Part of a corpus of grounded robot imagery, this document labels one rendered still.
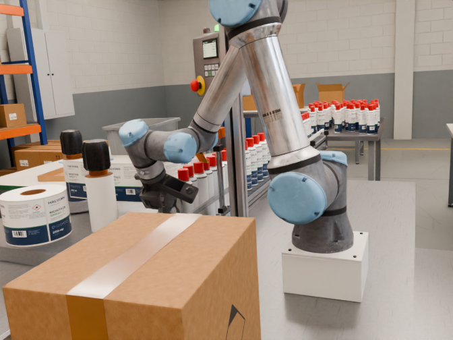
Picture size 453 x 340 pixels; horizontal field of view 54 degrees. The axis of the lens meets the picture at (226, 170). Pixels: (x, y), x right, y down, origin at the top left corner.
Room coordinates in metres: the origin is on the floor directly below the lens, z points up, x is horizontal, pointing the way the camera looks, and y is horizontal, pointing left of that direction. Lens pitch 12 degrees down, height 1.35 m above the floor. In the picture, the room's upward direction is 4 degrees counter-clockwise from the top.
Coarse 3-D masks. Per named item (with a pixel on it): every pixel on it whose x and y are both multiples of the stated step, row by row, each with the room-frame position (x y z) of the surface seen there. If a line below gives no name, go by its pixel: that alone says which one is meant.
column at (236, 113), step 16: (224, 32) 1.31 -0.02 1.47; (224, 48) 1.31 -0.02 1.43; (240, 96) 1.32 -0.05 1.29; (240, 112) 1.32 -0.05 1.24; (240, 128) 1.31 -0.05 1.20; (240, 144) 1.30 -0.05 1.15; (240, 160) 1.30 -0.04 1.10; (240, 176) 1.30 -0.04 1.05; (240, 192) 1.30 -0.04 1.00; (240, 208) 1.30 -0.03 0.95
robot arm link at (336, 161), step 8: (320, 152) 1.00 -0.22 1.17; (328, 152) 1.00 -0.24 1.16; (336, 152) 1.01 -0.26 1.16; (328, 160) 0.98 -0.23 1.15; (336, 160) 0.99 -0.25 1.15; (344, 160) 1.01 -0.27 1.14; (336, 168) 0.99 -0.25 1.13; (344, 168) 1.01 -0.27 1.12; (336, 176) 0.96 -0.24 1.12; (344, 176) 1.00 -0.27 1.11; (344, 184) 1.00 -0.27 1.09; (344, 192) 1.01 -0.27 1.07; (336, 200) 0.99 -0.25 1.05; (344, 200) 1.01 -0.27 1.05; (328, 208) 0.99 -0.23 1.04; (336, 208) 0.99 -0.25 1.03
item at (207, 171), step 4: (208, 160) 1.44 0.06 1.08; (204, 164) 1.43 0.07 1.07; (208, 164) 1.44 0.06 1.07; (204, 168) 1.43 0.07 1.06; (208, 168) 1.44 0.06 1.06; (204, 172) 1.43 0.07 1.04; (208, 172) 1.43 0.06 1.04; (212, 172) 1.44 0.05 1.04; (208, 176) 1.43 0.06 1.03; (212, 176) 1.44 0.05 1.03; (208, 180) 1.42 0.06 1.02; (212, 180) 1.44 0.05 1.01; (208, 184) 1.42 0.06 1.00; (212, 184) 1.44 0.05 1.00; (208, 188) 1.42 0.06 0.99; (212, 188) 1.43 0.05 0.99; (208, 192) 1.42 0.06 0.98; (212, 192) 1.43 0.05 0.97; (212, 196) 1.43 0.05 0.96; (212, 204) 1.43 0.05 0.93; (212, 208) 1.43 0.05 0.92; (212, 212) 1.43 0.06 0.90
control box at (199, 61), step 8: (216, 32) 1.34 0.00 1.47; (200, 40) 1.41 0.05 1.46; (200, 48) 1.41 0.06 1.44; (200, 56) 1.41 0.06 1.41; (200, 64) 1.42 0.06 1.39; (200, 72) 1.42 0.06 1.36; (200, 80) 1.42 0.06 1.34; (208, 80) 1.38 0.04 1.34; (248, 88) 1.36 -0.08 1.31; (200, 96) 1.44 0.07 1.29
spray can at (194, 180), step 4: (188, 168) 1.34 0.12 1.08; (192, 168) 1.35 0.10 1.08; (192, 172) 1.35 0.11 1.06; (192, 176) 1.35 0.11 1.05; (192, 180) 1.34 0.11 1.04; (196, 180) 1.35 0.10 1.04; (196, 184) 1.35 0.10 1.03; (196, 196) 1.34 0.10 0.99; (196, 200) 1.34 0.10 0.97; (196, 204) 1.34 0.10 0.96
